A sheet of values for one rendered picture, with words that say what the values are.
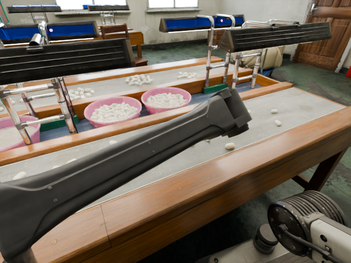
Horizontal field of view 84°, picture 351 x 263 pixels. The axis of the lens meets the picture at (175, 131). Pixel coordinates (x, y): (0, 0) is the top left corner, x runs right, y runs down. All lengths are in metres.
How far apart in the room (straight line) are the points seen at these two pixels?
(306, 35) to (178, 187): 0.86
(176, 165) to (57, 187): 0.50
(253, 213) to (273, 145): 0.82
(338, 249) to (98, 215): 0.51
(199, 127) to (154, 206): 0.31
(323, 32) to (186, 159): 0.88
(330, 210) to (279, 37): 0.65
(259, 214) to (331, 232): 1.02
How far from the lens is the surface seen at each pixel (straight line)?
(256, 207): 1.56
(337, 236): 0.53
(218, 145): 0.76
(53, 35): 1.13
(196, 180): 0.59
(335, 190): 1.96
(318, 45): 5.19
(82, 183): 0.21
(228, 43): 0.78
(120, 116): 0.97
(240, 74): 1.53
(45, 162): 0.81
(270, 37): 0.92
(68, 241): 0.54
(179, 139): 0.26
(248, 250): 0.84
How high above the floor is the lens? 1.21
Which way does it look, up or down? 35 degrees down
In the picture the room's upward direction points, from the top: straight up
